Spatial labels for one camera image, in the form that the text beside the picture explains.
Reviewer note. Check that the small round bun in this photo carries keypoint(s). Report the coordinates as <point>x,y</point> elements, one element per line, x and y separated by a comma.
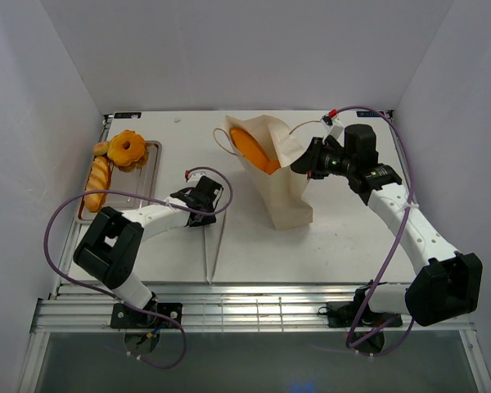
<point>100,149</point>

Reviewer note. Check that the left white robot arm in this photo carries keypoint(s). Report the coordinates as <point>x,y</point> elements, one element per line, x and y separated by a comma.
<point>108,250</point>

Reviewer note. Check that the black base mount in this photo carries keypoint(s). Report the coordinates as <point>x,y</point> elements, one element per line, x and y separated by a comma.
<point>342,314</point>
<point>123,317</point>

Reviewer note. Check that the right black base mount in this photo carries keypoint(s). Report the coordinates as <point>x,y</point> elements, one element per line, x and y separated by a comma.
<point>342,314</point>

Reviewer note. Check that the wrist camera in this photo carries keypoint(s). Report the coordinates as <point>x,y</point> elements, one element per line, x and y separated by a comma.
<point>334,128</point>
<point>193,177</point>

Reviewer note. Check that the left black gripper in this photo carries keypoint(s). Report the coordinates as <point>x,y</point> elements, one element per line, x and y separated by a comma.
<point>208,219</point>

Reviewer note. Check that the aluminium frame rail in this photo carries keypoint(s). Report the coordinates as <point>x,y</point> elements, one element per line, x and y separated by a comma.
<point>205,308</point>

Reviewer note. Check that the metal tongs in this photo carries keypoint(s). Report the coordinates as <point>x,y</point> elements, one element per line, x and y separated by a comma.
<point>213,237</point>

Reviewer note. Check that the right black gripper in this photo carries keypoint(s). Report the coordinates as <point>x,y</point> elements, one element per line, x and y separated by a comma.
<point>308,162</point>

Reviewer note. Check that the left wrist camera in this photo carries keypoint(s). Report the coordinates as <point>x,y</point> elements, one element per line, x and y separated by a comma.
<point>193,177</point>

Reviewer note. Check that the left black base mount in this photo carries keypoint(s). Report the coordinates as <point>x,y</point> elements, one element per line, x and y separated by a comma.
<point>123,317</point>

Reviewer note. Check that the orange ring bread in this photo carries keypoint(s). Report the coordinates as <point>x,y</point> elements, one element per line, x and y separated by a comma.
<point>126,147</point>

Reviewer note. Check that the long orange bread loaf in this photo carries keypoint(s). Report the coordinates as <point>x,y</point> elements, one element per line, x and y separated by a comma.
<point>252,151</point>

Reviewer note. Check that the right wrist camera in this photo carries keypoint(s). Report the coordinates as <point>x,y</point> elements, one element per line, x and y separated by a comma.
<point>334,128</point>

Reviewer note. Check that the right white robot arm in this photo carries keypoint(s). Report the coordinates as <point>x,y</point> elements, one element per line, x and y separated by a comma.
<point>447,282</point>

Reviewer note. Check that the striped baguette bread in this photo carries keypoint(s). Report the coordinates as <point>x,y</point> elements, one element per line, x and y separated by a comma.
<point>98,179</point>

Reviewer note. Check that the beige paper bag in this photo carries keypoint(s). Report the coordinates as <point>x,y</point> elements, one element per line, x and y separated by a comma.
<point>283,190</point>

